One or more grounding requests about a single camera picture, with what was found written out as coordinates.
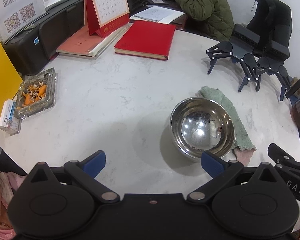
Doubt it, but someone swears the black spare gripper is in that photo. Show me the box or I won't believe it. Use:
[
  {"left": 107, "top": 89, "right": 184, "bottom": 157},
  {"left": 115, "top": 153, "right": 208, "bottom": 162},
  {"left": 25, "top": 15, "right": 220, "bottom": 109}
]
[
  {"left": 255, "top": 40, "right": 292, "bottom": 102},
  {"left": 206, "top": 24, "right": 262, "bottom": 92}
]

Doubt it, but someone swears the large black printer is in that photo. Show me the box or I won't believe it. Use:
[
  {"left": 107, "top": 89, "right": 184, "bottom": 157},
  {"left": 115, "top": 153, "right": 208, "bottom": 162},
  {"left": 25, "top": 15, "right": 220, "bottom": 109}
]
[{"left": 2, "top": 0, "right": 87, "bottom": 75}]

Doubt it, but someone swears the yellow board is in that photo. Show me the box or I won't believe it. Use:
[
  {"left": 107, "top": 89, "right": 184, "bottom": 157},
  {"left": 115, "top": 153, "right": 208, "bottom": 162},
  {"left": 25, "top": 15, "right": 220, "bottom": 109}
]
[{"left": 0, "top": 36, "right": 23, "bottom": 127}]

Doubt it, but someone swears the dark wooden office desk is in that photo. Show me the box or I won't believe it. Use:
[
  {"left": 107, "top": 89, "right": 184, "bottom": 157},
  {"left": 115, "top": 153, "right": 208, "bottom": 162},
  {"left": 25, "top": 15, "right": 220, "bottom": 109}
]
[{"left": 130, "top": 0, "right": 188, "bottom": 32}]

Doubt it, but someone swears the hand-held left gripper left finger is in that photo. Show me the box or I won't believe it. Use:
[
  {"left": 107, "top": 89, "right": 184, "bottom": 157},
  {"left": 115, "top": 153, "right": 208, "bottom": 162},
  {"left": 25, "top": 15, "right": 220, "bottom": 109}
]
[{"left": 27, "top": 150, "right": 120, "bottom": 204}]

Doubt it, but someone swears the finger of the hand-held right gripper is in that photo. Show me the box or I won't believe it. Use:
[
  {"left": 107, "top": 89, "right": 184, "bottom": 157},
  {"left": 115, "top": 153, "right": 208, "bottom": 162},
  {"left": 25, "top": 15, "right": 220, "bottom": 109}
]
[{"left": 268, "top": 143, "right": 296, "bottom": 167}]

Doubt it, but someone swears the salmon pink book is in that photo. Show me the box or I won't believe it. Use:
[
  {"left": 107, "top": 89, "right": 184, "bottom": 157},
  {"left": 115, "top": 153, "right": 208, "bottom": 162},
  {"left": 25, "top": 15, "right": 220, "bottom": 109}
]
[{"left": 56, "top": 26, "right": 108, "bottom": 58}]

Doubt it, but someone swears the black office chair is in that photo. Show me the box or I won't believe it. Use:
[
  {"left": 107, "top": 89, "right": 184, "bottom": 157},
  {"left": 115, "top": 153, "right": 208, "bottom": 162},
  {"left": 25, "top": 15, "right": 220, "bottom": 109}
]
[{"left": 245, "top": 0, "right": 292, "bottom": 55}]

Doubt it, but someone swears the red desk calendar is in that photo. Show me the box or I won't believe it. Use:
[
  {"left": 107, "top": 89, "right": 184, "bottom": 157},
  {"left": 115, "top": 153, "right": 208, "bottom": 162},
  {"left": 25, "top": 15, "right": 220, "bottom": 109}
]
[{"left": 84, "top": 0, "right": 130, "bottom": 38}]

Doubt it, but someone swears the red hardcover notebook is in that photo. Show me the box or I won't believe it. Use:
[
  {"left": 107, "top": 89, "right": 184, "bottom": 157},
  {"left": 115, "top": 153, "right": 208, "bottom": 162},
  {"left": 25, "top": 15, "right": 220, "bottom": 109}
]
[{"left": 114, "top": 20, "right": 177, "bottom": 61}]

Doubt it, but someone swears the white code sheet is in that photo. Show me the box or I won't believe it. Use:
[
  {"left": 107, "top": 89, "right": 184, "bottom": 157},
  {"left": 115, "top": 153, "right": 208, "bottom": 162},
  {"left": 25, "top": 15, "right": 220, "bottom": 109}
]
[{"left": 0, "top": 0, "right": 47, "bottom": 43}]

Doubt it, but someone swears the stainless steel bowl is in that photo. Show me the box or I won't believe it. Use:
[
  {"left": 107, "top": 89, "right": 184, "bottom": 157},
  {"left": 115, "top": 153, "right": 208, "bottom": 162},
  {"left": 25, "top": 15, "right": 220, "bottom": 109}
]
[{"left": 170, "top": 97, "right": 237, "bottom": 162}]

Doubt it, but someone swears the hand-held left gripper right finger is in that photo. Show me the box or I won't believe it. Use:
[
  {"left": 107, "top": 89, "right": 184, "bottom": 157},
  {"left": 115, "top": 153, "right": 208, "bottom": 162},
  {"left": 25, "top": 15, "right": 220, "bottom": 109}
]
[{"left": 187, "top": 151, "right": 287, "bottom": 204}]

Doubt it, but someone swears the wrapped snack tray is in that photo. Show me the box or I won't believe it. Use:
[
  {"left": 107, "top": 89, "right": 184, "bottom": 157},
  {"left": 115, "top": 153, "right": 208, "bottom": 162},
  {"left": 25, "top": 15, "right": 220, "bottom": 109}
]
[{"left": 14, "top": 67, "right": 57, "bottom": 119}]

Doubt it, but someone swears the white paper stack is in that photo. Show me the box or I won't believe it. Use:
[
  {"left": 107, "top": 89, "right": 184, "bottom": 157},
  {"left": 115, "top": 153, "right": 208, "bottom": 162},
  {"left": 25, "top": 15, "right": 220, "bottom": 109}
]
[{"left": 129, "top": 6, "right": 185, "bottom": 25}]

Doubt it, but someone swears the green and pink fluffy cloth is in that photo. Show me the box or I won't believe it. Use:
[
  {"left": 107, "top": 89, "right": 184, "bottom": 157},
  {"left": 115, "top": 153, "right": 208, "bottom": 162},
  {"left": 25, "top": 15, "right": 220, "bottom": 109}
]
[{"left": 195, "top": 86, "right": 257, "bottom": 166}]

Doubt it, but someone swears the small white blue box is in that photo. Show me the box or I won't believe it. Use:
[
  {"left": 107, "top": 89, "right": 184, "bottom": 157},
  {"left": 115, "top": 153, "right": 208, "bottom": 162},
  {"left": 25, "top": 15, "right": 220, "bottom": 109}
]
[{"left": 0, "top": 99, "right": 22, "bottom": 136}]

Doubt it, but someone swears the person's body in pink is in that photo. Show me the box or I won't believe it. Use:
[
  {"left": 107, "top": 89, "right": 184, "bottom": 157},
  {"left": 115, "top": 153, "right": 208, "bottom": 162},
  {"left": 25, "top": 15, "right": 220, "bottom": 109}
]
[{"left": 0, "top": 169, "right": 28, "bottom": 240}]

